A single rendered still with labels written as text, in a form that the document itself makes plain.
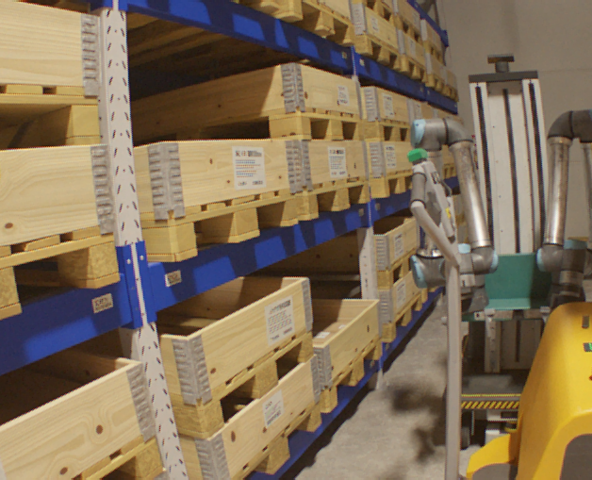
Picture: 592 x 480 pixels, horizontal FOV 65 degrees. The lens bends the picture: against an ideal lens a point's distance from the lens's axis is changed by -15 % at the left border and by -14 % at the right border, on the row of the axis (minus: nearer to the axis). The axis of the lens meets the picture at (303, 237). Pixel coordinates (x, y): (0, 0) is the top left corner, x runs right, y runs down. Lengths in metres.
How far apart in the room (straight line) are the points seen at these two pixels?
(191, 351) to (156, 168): 0.53
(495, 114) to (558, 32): 4.75
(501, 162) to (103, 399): 1.98
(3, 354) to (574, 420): 1.21
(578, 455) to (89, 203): 1.23
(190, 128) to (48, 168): 1.45
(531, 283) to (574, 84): 4.85
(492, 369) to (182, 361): 1.65
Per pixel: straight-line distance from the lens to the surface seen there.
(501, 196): 2.55
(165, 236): 1.52
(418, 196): 1.23
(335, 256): 3.35
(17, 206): 1.14
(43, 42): 1.26
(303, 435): 2.42
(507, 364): 2.75
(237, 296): 2.36
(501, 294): 2.55
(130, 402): 1.39
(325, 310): 3.21
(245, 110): 2.38
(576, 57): 7.17
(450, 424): 1.57
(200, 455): 1.73
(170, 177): 1.50
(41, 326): 1.26
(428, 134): 2.18
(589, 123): 2.18
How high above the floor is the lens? 1.40
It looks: 7 degrees down
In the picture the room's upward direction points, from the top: 6 degrees counter-clockwise
